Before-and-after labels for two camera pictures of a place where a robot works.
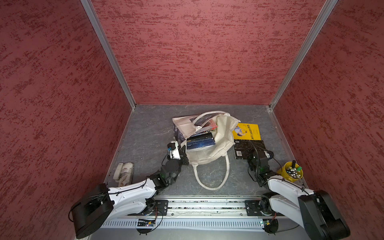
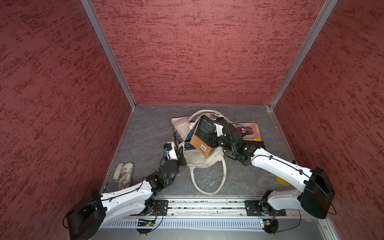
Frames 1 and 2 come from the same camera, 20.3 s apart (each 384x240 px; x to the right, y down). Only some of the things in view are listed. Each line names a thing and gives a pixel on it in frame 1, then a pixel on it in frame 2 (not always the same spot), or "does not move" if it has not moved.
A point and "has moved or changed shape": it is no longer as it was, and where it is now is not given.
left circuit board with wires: x=144 y=226 does not move
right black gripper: x=250 y=156 -> x=214 y=139
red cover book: x=205 y=123 -> x=248 y=130
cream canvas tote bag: x=207 y=137 has moved or changed shape
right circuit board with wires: x=271 y=225 does not move
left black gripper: x=184 y=159 does not move
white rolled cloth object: x=123 y=173 does not move
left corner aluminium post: x=92 y=13 does not move
